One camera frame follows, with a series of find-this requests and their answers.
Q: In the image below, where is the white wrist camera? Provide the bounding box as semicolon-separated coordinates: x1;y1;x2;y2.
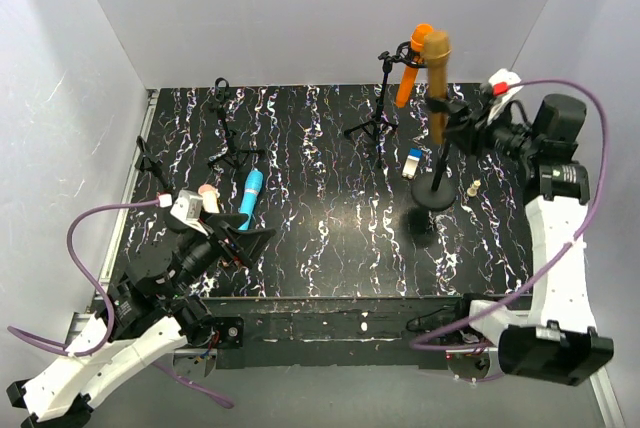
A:
481;68;521;125
158;189;203;233

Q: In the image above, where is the black round-base clamp stand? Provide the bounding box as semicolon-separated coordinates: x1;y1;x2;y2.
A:
411;96;456;212

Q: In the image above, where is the small beige peg piece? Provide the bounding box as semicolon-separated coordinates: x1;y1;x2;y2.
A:
467;180;481;197

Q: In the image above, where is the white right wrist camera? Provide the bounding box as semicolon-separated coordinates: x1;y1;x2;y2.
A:
481;68;521;125

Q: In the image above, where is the orange toy microphone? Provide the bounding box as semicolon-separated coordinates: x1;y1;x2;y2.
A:
396;23;433;108

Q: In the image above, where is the black left clamp stand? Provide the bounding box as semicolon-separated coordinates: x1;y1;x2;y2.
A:
135;135;174;194

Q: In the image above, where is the blue and white block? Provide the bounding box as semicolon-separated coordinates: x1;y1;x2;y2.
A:
402;148;422;179

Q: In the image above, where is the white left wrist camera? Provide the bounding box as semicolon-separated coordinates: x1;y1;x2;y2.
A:
158;189;203;233

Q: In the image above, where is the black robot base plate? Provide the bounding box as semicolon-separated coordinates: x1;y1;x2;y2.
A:
204;296;459;370

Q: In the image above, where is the pink toy microphone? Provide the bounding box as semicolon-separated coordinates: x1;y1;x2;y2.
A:
198;184;220;214

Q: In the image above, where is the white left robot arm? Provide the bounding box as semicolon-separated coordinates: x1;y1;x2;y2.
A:
7;213;276;427

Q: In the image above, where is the gold toy microphone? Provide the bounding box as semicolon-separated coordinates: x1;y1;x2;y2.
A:
422;30;451;145

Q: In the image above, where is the black small tripod stand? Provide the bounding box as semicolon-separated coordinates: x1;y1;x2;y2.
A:
207;77;266;171

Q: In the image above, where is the aluminium frame rail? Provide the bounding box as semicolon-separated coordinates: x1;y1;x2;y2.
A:
42;90;161;428

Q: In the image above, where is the blue toy microphone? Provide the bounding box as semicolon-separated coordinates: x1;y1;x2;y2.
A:
239;169;264;231

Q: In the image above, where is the black tripod shock-mount stand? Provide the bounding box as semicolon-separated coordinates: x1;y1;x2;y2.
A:
343;41;426;168

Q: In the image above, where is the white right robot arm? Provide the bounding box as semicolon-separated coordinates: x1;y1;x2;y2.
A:
455;94;614;386

